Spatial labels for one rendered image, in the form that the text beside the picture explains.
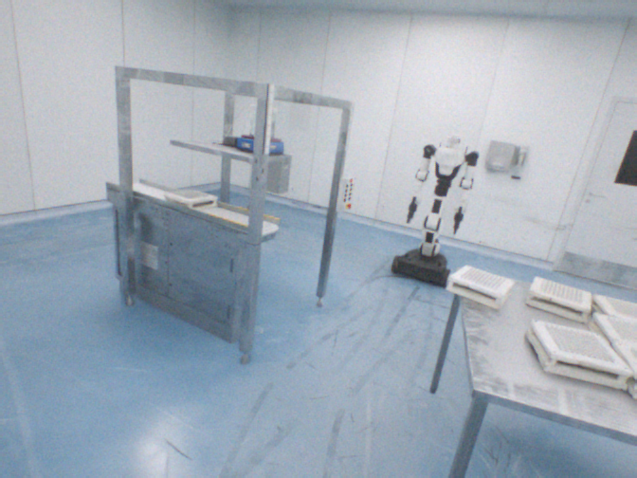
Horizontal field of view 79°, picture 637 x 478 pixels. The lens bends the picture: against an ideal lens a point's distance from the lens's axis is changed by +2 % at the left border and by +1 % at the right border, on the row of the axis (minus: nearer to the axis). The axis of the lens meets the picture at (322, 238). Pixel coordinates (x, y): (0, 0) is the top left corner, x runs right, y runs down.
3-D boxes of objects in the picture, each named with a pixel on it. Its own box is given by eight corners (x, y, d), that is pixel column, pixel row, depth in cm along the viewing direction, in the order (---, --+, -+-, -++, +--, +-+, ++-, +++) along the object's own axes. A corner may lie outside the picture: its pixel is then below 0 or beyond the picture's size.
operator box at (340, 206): (351, 209, 307) (355, 176, 298) (341, 212, 292) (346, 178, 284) (344, 208, 309) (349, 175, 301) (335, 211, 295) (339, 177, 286)
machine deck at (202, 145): (291, 162, 235) (292, 156, 233) (252, 165, 202) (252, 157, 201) (215, 145, 261) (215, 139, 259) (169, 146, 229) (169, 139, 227)
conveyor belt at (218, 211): (278, 232, 245) (279, 225, 244) (252, 241, 224) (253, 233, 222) (136, 189, 302) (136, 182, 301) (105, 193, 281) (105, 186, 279)
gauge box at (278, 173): (288, 193, 241) (291, 160, 234) (278, 194, 232) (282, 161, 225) (260, 185, 250) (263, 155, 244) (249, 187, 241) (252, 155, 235)
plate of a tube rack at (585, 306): (590, 296, 187) (591, 292, 186) (590, 314, 167) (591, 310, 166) (534, 279, 199) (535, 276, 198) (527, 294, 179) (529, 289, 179)
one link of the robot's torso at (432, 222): (423, 229, 409) (435, 186, 409) (440, 232, 402) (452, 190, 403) (422, 227, 395) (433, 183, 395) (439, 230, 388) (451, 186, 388)
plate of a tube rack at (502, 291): (515, 284, 188) (516, 281, 187) (501, 300, 169) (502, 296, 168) (464, 268, 201) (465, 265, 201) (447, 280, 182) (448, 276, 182)
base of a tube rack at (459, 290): (511, 294, 189) (513, 289, 189) (499, 310, 170) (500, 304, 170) (463, 277, 203) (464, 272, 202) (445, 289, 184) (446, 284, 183)
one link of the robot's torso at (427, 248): (420, 248, 433) (426, 212, 405) (438, 253, 425) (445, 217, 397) (416, 256, 422) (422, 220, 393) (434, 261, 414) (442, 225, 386)
